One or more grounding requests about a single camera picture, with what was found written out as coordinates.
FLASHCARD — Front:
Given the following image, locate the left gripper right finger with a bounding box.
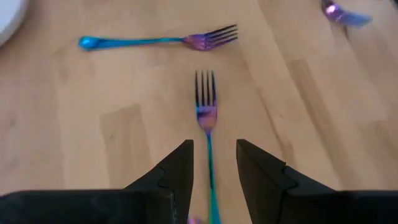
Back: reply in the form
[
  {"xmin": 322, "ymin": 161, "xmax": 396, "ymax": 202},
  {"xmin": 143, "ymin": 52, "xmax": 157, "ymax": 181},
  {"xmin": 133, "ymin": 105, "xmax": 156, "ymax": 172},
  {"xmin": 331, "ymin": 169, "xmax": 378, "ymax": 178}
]
[{"xmin": 236, "ymin": 139, "xmax": 398, "ymax": 224}]

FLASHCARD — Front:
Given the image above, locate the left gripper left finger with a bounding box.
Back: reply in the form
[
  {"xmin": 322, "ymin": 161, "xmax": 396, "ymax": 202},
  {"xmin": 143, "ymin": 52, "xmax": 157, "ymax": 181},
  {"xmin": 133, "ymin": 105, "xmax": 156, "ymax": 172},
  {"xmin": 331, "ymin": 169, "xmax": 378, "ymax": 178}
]
[{"xmin": 0, "ymin": 139, "xmax": 194, "ymax": 224}]

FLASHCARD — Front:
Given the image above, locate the iridescent rainbow table knife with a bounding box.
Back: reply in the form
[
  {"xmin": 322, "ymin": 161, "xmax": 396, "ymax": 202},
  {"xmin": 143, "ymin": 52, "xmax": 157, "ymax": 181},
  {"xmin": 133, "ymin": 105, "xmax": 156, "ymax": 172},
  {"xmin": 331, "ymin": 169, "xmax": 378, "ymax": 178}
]
[{"xmin": 322, "ymin": 0, "xmax": 373, "ymax": 27}]

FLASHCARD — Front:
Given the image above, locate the white round plate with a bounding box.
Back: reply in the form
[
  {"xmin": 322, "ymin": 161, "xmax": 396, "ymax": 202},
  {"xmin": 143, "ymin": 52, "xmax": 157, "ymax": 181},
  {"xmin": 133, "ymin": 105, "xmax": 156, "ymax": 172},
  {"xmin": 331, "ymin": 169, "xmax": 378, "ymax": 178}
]
[{"xmin": 0, "ymin": 0, "xmax": 30, "ymax": 47}]

